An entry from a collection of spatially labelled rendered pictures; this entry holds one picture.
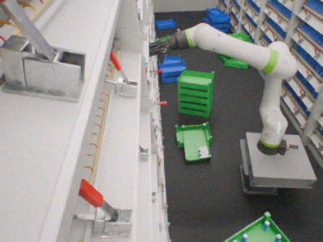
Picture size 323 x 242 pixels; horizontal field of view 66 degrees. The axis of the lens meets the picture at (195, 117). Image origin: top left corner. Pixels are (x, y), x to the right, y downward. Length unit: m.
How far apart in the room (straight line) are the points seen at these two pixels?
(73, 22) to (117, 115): 0.21
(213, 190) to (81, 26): 1.72
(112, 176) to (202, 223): 1.45
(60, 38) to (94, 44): 0.03
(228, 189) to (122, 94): 1.52
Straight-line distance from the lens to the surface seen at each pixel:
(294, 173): 1.63
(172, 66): 3.07
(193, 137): 2.11
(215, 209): 1.83
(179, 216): 1.80
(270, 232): 1.27
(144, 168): 0.61
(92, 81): 0.19
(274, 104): 1.63
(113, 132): 0.42
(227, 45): 1.20
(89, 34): 0.26
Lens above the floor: 1.60
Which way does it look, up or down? 41 degrees down
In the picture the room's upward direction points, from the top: 1 degrees clockwise
